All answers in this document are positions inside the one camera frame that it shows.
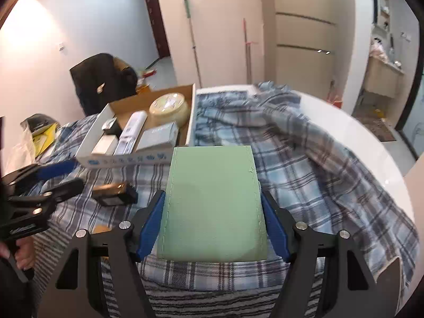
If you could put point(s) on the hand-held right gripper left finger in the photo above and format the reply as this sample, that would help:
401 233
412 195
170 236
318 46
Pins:
151 225

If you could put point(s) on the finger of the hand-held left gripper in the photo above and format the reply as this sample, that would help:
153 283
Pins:
56 169
64 188

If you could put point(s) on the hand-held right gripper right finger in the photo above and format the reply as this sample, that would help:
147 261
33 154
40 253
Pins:
276 228

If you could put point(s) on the small white box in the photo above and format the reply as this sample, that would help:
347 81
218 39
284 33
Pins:
104 145

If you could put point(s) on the cardboard box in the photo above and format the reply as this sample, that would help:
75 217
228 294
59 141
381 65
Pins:
139 106

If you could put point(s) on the person's left hand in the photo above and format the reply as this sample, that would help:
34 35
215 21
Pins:
24 253

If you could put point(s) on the yellow bag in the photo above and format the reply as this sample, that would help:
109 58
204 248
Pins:
44 137

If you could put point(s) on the black case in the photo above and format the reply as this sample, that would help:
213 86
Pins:
114 194

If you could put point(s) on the grey bag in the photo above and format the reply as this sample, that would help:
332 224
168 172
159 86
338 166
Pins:
38 121

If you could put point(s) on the small black box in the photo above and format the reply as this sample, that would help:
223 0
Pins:
111 126

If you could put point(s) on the blue plaid shirt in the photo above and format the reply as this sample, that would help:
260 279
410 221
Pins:
298 159

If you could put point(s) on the white tube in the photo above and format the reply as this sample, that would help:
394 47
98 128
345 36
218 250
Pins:
131 132

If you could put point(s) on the grey box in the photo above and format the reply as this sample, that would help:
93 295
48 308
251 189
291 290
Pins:
157 136

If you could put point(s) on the grey striped cloth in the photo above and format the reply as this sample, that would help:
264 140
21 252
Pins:
205 304

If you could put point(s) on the black coat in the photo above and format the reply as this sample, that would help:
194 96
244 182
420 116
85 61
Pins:
99 82

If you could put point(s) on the round cream tin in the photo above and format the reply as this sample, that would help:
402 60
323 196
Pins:
169 109

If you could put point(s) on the orange box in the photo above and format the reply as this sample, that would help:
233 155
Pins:
144 89

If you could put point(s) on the chair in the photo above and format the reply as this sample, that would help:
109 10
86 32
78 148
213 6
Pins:
123 64

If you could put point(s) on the red packet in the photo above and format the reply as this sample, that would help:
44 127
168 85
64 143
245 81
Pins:
148 73

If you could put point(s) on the patterned floor mat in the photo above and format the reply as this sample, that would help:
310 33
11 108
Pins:
377 129

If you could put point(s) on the red box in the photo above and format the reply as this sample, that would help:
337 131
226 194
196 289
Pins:
334 97

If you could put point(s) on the dark brown door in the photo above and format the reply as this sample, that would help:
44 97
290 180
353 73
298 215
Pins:
157 23

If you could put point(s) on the beige cabinet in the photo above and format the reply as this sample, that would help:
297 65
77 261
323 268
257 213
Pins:
382 78

